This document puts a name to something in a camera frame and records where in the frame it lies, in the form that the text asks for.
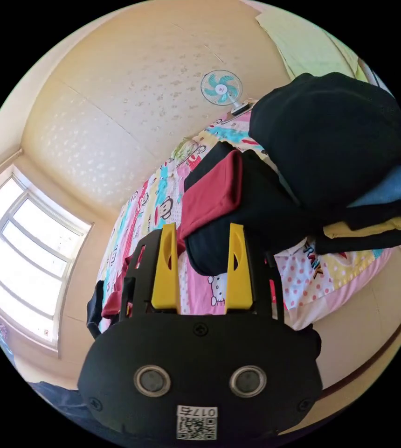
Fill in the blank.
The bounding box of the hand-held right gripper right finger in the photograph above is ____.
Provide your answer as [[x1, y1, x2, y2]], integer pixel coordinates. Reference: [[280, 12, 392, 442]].
[[225, 223, 254, 311]]

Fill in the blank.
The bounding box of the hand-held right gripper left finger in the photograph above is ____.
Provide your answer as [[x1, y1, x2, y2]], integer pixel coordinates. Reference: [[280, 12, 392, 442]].
[[150, 222, 181, 311]]

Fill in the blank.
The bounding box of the red long sleeve shirt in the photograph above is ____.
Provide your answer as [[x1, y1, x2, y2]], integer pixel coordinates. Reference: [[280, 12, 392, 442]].
[[101, 149, 245, 320]]

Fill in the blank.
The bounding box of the bed with printed sheet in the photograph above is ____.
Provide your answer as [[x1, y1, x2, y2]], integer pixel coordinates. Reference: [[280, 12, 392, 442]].
[[95, 100, 397, 332]]

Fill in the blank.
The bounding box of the black garment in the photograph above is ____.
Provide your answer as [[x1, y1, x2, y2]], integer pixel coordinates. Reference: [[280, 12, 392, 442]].
[[183, 141, 315, 278]]

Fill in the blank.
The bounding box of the window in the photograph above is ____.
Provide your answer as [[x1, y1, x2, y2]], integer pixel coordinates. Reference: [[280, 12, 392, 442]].
[[0, 167, 93, 355]]

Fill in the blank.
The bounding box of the person's body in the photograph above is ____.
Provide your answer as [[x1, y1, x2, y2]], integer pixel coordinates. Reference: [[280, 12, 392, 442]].
[[28, 380, 98, 433]]

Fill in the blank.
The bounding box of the pile of clothes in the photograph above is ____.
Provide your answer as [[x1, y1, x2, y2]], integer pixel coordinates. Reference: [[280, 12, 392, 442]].
[[248, 71, 401, 256]]

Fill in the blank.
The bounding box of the teal and white fan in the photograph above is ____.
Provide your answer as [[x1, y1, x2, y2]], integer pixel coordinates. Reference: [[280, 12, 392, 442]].
[[200, 70, 254, 117]]

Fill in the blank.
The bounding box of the pale yellow curtain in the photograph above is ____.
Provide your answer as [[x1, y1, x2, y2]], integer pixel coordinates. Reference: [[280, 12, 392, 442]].
[[256, 6, 367, 82]]

